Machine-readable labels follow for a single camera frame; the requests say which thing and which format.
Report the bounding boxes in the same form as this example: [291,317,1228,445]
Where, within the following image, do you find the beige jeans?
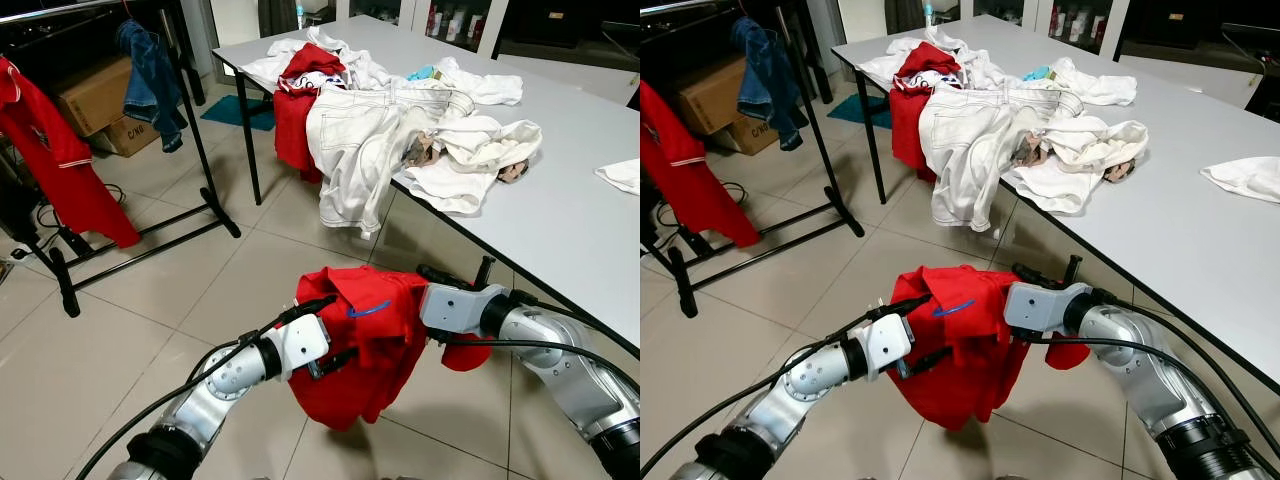
[305,85,476,241]
[918,85,1086,233]

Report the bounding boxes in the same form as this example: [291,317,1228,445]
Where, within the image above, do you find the white crumpled garment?
[596,158,641,196]
[1200,155,1280,206]

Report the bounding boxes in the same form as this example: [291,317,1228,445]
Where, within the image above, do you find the brown cardboard box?
[55,57,161,158]
[675,57,781,156]

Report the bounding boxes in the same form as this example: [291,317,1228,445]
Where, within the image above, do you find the blue denim garment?
[115,20,189,154]
[730,15,806,153]

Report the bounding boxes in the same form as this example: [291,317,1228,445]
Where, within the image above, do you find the white t-shirt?
[435,57,524,106]
[1050,57,1138,106]

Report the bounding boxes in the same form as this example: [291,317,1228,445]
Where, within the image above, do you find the black clothes rack silver rail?
[640,0,866,319]
[0,0,241,319]

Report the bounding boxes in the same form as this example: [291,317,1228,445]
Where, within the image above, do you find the white TV cabinet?
[950,0,1280,81]
[340,0,641,76]

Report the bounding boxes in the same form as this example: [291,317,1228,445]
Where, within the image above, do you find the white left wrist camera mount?
[275,315,331,381]
[860,315,914,381]

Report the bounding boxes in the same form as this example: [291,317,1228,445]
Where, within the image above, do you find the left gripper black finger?
[312,348,359,379]
[900,345,951,379]
[865,295,931,324]
[280,295,339,324]

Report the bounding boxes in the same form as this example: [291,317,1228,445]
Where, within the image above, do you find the red shirt white trim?
[640,80,763,249]
[0,55,141,249]

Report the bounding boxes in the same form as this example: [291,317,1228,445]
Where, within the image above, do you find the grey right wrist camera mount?
[418,283,506,341]
[1003,282,1091,336]

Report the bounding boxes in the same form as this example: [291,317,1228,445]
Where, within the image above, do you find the white shirt tan sleeves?
[393,115,544,216]
[1000,118,1151,216]

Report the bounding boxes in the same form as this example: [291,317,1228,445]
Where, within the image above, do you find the red jersey white print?
[888,42,963,183]
[273,43,349,184]

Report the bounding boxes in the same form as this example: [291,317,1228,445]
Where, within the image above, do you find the white rumpled clothes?
[240,27,396,91]
[858,27,1011,91]

